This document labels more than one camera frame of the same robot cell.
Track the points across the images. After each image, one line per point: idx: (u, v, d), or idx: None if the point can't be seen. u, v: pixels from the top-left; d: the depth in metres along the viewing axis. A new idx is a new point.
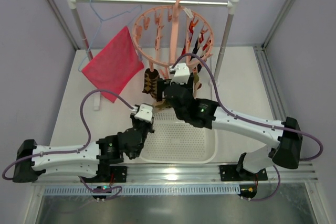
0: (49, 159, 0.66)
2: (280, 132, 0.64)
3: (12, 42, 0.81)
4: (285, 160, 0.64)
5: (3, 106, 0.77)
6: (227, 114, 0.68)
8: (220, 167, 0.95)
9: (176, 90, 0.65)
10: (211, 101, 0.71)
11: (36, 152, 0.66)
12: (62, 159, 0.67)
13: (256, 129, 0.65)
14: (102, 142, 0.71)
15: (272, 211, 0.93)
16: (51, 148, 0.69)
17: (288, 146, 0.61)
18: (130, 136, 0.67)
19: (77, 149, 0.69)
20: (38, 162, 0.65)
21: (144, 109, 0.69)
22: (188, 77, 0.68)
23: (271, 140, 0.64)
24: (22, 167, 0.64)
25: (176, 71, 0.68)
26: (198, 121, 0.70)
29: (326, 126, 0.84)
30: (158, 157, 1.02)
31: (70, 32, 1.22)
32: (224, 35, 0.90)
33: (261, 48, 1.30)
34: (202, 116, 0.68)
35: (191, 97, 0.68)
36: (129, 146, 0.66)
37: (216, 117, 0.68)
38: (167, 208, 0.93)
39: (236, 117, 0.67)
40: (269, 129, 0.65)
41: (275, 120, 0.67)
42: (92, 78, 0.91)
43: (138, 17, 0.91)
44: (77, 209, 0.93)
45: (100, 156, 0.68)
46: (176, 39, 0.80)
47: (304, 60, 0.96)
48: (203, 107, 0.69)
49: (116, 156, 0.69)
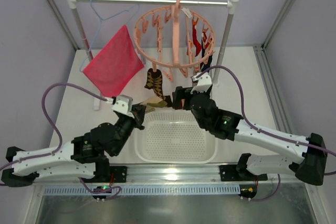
0: (27, 164, 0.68)
2: (304, 149, 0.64)
3: (12, 41, 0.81)
4: (310, 177, 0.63)
5: (3, 106, 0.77)
6: (250, 127, 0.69)
8: (220, 167, 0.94)
9: (203, 102, 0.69)
10: (234, 114, 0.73)
11: (16, 159, 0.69)
12: (38, 162, 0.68)
13: (280, 144, 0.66)
14: (78, 140, 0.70)
15: (273, 210, 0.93)
16: (30, 153, 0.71)
17: (313, 162, 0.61)
18: (104, 131, 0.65)
19: (52, 151, 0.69)
20: (17, 169, 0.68)
21: (119, 103, 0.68)
22: (208, 86, 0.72)
23: (295, 156, 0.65)
24: (3, 174, 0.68)
25: (199, 81, 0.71)
26: (221, 132, 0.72)
29: (325, 125, 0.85)
30: (158, 157, 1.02)
31: (70, 32, 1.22)
32: (224, 34, 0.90)
33: (261, 48, 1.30)
34: (224, 127, 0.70)
35: (217, 108, 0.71)
36: (102, 142, 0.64)
37: (238, 130, 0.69)
38: (167, 208, 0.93)
39: (260, 130, 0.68)
40: (292, 145, 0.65)
41: (299, 136, 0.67)
42: (94, 78, 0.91)
43: (137, 21, 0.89)
44: (77, 209, 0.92)
45: (73, 156, 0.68)
46: (177, 37, 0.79)
47: (304, 60, 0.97)
48: (226, 119, 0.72)
49: (93, 155, 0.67)
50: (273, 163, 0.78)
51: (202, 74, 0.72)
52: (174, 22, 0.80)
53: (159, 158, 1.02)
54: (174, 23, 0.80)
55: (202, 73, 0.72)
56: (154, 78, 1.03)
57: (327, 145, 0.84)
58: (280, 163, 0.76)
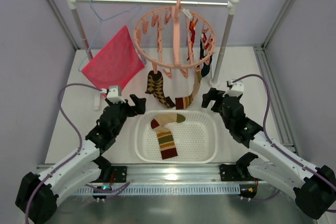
0: (60, 173, 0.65)
2: (308, 174, 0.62)
3: (12, 42, 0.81)
4: (308, 205, 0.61)
5: (3, 106, 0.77)
6: (266, 140, 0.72)
8: (220, 167, 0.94)
9: (233, 104, 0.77)
10: (258, 125, 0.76)
11: (44, 177, 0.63)
12: (70, 167, 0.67)
13: (286, 163, 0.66)
14: (90, 135, 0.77)
15: (273, 212, 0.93)
16: (54, 167, 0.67)
17: (312, 188, 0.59)
18: (111, 113, 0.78)
19: (76, 151, 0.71)
20: (53, 182, 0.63)
21: (112, 89, 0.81)
22: (239, 93, 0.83)
23: (297, 179, 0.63)
24: (40, 198, 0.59)
25: (234, 85, 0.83)
26: (239, 136, 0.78)
29: (326, 126, 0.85)
30: (158, 157, 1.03)
31: (70, 32, 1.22)
32: (225, 35, 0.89)
33: (261, 48, 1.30)
34: (243, 132, 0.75)
35: (243, 114, 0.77)
36: (115, 117, 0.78)
37: (254, 137, 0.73)
38: (167, 208, 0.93)
39: (273, 144, 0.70)
40: (298, 167, 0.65)
41: (310, 163, 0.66)
42: (93, 79, 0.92)
43: (138, 21, 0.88)
44: (78, 208, 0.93)
45: (97, 145, 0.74)
46: (178, 38, 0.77)
47: (304, 60, 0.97)
48: (247, 126, 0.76)
49: (109, 138, 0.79)
50: (276, 176, 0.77)
51: (237, 81, 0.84)
52: (175, 23, 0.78)
53: (160, 158, 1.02)
54: (174, 24, 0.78)
55: (237, 81, 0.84)
56: (155, 81, 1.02)
57: (328, 146, 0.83)
58: (284, 180, 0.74)
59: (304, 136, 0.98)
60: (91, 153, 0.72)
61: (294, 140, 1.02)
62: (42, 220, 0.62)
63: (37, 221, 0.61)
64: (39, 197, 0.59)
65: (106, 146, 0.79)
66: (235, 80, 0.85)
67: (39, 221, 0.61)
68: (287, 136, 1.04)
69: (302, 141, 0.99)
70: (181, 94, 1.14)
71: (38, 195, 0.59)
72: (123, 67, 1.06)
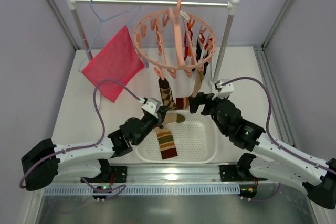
0: (72, 155, 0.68)
2: (323, 172, 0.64)
3: (12, 41, 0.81)
4: (322, 199, 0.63)
5: (3, 106, 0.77)
6: (271, 142, 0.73)
8: (220, 167, 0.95)
9: (230, 110, 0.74)
10: (256, 125, 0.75)
11: (58, 150, 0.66)
12: (83, 154, 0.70)
13: (298, 163, 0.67)
14: (113, 135, 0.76)
15: (273, 211, 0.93)
16: (70, 145, 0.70)
17: (329, 187, 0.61)
18: (132, 125, 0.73)
19: (95, 143, 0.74)
20: (63, 159, 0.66)
21: (149, 103, 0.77)
22: (228, 94, 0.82)
23: (313, 178, 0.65)
24: (42, 171, 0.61)
25: (223, 88, 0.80)
26: (241, 142, 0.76)
29: (326, 126, 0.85)
30: (157, 157, 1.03)
31: (70, 32, 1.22)
32: (225, 36, 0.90)
33: (261, 48, 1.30)
34: (245, 138, 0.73)
35: (240, 117, 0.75)
36: (134, 133, 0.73)
37: (259, 142, 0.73)
38: (167, 208, 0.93)
39: (280, 147, 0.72)
40: (311, 166, 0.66)
41: (321, 160, 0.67)
42: (92, 79, 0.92)
43: (136, 26, 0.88)
44: (77, 208, 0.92)
45: (114, 147, 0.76)
46: (180, 39, 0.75)
47: (304, 60, 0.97)
48: (248, 130, 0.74)
49: (125, 148, 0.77)
50: (283, 174, 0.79)
51: (226, 83, 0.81)
52: (175, 24, 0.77)
53: (160, 158, 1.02)
54: (175, 25, 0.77)
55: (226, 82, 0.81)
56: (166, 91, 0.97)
57: (328, 145, 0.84)
58: (291, 177, 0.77)
59: (303, 136, 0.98)
60: (105, 152, 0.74)
61: (294, 140, 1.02)
62: (33, 187, 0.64)
63: (28, 187, 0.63)
64: (45, 166, 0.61)
65: (121, 152, 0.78)
66: (223, 81, 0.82)
67: (29, 188, 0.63)
68: (287, 136, 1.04)
69: (302, 141, 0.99)
70: (184, 94, 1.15)
71: (44, 164, 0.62)
72: (124, 67, 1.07)
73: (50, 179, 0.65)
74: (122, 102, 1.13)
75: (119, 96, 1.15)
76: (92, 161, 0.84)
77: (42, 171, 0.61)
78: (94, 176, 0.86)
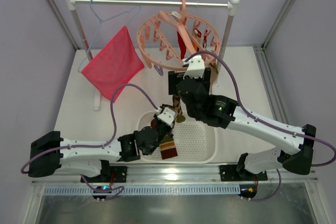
0: (76, 152, 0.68)
2: (300, 141, 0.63)
3: (12, 41, 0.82)
4: (298, 166, 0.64)
5: (4, 106, 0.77)
6: (247, 116, 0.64)
8: (220, 167, 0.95)
9: (190, 86, 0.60)
10: (228, 98, 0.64)
11: (63, 145, 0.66)
12: (87, 153, 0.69)
13: (276, 135, 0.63)
14: (124, 138, 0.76)
15: (273, 211, 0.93)
16: (76, 142, 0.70)
17: (308, 153, 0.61)
18: (146, 135, 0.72)
19: (102, 145, 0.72)
20: (66, 155, 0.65)
21: (167, 113, 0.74)
22: (202, 71, 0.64)
23: (291, 147, 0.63)
24: (45, 161, 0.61)
25: (190, 65, 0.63)
26: (214, 119, 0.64)
29: (325, 125, 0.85)
30: (157, 156, 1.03)
31: (69, 32, 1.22)
32: (224, 36, 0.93)
33: (261, 48, 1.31)
34: (219, 114, 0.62)
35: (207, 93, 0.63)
36: (147, 144, 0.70)
37: (234, 118, 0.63)
38: (167, 208, 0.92)
39: (257, 119, 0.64)
40: (289, 135, 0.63)
41: (295, 127, 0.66)
42: (92, 79, 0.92)
43: (137, 39, 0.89)
44: (77, 209, 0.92)
45: (122, 152, 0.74)
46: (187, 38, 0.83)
47: (304, 60, 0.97)
48: (220, 105, 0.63)
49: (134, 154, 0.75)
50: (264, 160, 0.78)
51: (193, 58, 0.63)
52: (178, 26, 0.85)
53: (160, 158, 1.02)
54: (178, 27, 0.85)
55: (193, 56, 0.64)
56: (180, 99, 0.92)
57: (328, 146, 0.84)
58: (270, 158, 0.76)
59: None
60: (111, 156, 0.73)
61: None
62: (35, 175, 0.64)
63: (30, 174, 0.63)
64: (48, 158, 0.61)
65: (127, 157, 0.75)
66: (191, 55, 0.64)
67: (31, 176, 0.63)
68: None
69: None
70: None
71: (48, 156, 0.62)
72: (123, 67, 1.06)
73: (52, 171, 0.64)
74: (122, 102, 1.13)
75: (119, 96, 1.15)
76: (94, 161, 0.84)
77: (44, 162, 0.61)
78: (92, 176, 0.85)
